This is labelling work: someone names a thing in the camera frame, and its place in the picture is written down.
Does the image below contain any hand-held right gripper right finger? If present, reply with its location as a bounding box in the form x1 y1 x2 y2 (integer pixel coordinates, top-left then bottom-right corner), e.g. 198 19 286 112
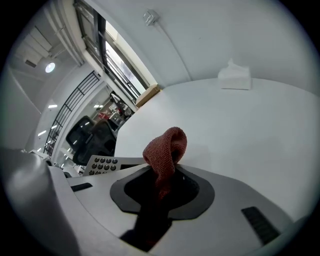
149 165 296 256

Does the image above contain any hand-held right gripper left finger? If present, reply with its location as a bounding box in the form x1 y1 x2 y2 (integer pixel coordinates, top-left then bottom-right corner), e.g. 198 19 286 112
66 164 162 256

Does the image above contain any red round object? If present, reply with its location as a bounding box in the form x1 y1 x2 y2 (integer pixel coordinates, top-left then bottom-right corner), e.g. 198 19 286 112
139 126 188 221

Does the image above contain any black office chair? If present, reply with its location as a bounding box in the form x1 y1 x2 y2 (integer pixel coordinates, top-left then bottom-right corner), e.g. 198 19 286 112
65 115 118 166

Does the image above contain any black metal railing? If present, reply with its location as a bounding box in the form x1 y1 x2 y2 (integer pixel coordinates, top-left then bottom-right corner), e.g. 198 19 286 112
42 70 101 157

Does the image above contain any white tissue pack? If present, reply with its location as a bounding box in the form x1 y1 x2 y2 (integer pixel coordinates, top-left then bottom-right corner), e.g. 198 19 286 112
217 58 252 90

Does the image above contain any brown cardboard box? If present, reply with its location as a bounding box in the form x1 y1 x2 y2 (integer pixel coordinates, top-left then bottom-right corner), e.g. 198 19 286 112
135 84 161 108

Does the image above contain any white wall cable conduit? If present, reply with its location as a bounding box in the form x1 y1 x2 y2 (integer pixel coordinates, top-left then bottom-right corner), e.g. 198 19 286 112
156 22 191 82

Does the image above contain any black framed glass wall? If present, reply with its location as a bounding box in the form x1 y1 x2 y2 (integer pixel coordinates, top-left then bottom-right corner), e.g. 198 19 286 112
73 0 159 101

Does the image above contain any grey wall junction box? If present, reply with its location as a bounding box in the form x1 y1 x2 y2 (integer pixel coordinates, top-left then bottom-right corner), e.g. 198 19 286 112
142 9 161 27

